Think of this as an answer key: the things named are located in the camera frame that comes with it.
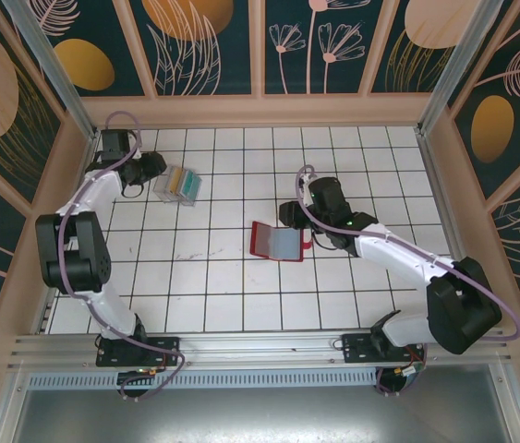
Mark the teal credit card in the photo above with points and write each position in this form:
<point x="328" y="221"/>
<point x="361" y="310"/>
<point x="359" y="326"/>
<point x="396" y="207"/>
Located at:
<point x="191" y="184"/>

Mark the red card holder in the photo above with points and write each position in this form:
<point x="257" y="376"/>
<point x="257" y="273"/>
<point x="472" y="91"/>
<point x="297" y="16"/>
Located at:
<point x="264" y="240"/>

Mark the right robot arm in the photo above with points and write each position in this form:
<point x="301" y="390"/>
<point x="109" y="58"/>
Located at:
<point x="463" y="314"/>

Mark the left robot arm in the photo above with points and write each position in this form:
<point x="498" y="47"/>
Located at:
<point x="75" y="258"/>

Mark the yellow power connector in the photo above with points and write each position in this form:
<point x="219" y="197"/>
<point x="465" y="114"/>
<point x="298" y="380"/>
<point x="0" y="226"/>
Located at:
<point x="152" y="370"/>
<point x="408" y="370"/>

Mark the grey metal sheet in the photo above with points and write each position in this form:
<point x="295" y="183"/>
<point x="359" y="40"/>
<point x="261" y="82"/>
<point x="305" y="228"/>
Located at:
<point x="259" y="415"/>

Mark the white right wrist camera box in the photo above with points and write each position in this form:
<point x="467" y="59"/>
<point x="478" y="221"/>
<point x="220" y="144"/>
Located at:
<point x="304" y="191"/>

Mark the aluminium table side rail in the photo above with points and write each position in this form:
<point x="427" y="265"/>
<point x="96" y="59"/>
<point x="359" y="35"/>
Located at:
<point x="47" y="316"/>
<point x="438" y="194"/>

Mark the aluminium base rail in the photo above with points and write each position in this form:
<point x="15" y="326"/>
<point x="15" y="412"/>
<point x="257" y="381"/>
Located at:
<point x="259" y="346"/>

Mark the aluminium corner post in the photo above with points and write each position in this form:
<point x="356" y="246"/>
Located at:
<point x="458" y="60"/>
<point x="47" y="60"/>

